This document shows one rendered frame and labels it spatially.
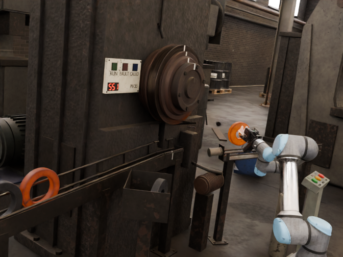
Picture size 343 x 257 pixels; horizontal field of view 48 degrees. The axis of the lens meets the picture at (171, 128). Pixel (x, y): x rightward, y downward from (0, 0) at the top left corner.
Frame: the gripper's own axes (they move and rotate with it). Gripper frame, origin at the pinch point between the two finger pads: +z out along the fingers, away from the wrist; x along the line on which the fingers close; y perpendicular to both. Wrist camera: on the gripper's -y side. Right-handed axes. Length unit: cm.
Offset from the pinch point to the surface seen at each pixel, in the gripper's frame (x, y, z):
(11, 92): 123, -152, 387
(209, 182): 19.8, -32.2, -12.3
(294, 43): -269, 5, 284
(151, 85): 70, 28, -3
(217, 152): 9.5, -18.5, 3.1
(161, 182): 80, 5, -60
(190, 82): 47, 32, -3
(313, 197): -42, -25, -41
